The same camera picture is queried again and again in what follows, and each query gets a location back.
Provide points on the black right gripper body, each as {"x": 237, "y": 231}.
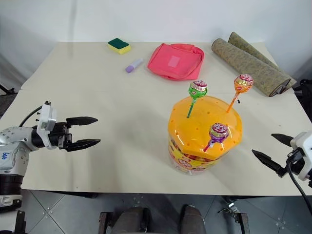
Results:
{"x": 296, "y": 162}

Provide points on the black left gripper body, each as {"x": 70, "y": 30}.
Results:
{"x": 58, "y": 135}

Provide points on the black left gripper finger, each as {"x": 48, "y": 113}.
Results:
{"x": 81, "y": 121}
{"x": 83, "y": 144}

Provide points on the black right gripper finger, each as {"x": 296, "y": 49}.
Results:
{"x": 268, "y": 161}
{"x": 284, "y": 139}

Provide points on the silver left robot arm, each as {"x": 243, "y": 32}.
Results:
{"x": 14, "y": 136}

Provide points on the purple wrapped lollipop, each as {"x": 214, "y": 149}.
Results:
{"x": 218, "y": 132}

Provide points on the orange wrapped lollipop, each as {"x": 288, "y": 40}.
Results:
{"x": 243, "y": 83}

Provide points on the lollipop tub with orange lid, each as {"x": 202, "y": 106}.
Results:
{"x": 195, "y": 131}

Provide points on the green wrapped lollipop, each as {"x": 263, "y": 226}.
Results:
{"x": 198, "y": 89}

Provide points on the black equipment beside table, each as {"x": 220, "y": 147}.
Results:
{"x": 304, "y": 97}

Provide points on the black stand base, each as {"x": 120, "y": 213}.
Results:
{"x": 6, "y": 89}

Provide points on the small purple capped bottle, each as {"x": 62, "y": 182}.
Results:
{"x": 133, "y": 65}

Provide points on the rolled brown patterned mat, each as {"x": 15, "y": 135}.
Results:
{"x": 253, "y": 52}
{"x": 248, "y": 65}

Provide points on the green and yellow sponge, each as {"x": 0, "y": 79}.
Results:
{"x": 118, "y": 45}

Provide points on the dark rounded shape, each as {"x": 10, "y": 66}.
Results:
{"x": 193, "y": 220}

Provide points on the pink fabric bag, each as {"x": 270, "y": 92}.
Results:
{"x": 170, "y": 62}

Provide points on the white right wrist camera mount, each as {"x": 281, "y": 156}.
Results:
{"x": 302, "y": 141}

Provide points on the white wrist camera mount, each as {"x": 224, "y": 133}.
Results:
{"x": 46, "y": 117}
{"x": 302, "y": 141}

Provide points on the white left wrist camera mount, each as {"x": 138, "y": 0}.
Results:
{"x": 46, "y": 117}

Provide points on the rusty metal frame post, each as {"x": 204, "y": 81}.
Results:
{"x": 241, "y": 223}
{"x": 103, "y": 223}

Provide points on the black post under arm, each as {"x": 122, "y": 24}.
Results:
{"x": 20, "y": 223}

